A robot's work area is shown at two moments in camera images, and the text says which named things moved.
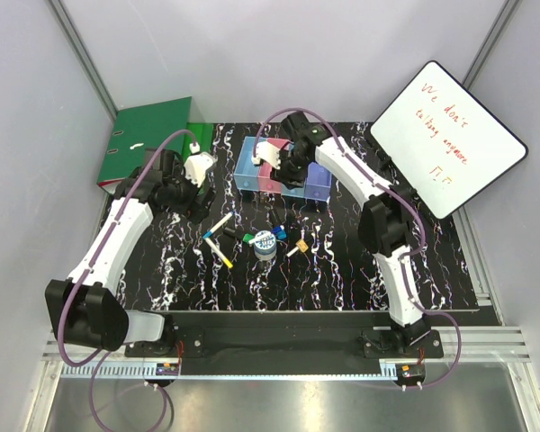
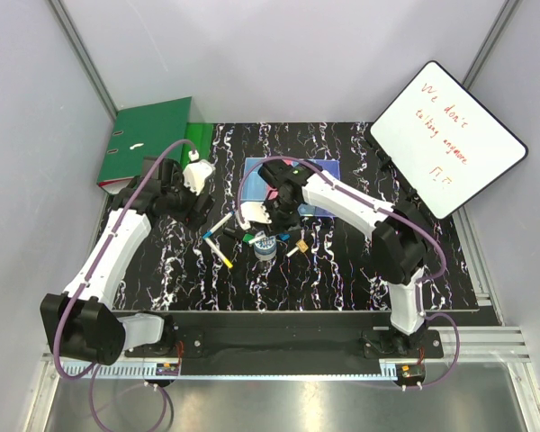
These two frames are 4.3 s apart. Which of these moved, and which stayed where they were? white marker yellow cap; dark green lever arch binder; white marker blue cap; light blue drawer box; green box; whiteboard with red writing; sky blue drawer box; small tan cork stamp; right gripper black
Moved: light blue drawer box; sky blue drawer box; right gripper black
Stayed: dark green lever arch binder; small tan cork stamp; white marker blue cap; whiteboard with red writing; green box; white marker yellow cap
